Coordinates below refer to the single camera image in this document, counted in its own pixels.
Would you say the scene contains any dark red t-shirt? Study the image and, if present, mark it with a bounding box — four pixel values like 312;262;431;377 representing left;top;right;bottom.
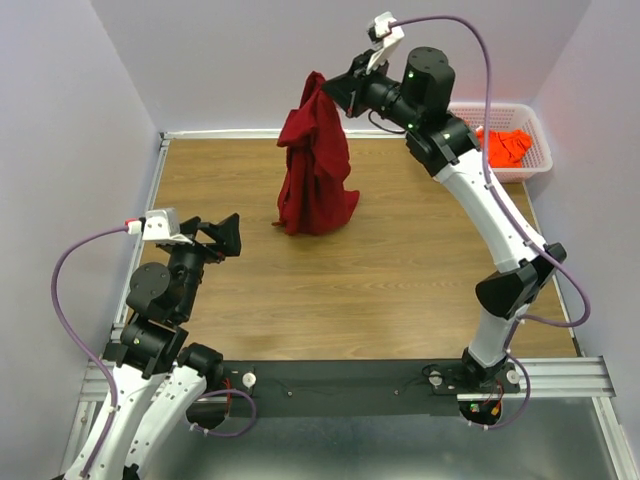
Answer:
274;71;360;236

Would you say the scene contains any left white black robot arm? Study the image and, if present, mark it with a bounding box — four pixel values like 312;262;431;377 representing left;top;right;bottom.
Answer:
61;208;242;479

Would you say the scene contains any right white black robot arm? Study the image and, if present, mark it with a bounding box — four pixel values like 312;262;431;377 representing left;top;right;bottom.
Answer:
322;47;566;386

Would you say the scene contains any white plastic laundry basket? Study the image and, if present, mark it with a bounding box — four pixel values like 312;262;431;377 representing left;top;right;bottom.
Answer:
449;102;553;183

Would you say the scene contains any orange t-shirt in basket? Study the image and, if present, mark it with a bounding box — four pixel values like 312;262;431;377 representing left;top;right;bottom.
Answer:
488;130;532;169

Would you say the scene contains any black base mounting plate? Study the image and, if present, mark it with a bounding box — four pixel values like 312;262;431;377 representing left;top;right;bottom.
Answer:
188;359;521;425

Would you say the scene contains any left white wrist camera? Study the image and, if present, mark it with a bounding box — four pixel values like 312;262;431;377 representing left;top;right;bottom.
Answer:
124;208;183;244

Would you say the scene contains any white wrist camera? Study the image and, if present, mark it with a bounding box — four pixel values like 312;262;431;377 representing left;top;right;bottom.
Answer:
366;11;405;74
124;208;183;244

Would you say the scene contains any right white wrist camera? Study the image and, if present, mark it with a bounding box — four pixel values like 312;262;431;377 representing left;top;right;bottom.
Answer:
366;11;405;74

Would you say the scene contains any aluminium left side rail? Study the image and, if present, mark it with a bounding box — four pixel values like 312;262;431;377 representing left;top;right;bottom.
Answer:
102;132;170;363

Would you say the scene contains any aluminium rail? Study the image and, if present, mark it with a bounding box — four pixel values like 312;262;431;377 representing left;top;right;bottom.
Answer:
102;132;170;363
79;357;616;402
161;129;398;141
522;182;586;357

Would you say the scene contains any aluminium back rail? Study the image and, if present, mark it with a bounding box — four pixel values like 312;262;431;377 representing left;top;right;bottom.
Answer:
161;129;398;141

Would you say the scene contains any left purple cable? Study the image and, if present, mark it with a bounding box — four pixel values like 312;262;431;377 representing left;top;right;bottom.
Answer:
51;224;258;476

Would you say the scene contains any purple cable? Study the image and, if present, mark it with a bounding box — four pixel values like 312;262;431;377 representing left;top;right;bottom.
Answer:
51;224;258;476
389;15;591;431

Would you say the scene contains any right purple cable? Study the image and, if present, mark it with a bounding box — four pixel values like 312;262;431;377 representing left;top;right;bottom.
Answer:
389;15;591;431

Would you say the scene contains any aluminium right side rail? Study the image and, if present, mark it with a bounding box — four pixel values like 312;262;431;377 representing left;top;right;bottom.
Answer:
522;182;586;357

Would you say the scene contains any aluminium front rail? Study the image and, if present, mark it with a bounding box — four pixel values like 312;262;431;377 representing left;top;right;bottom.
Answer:
79;357;616;402

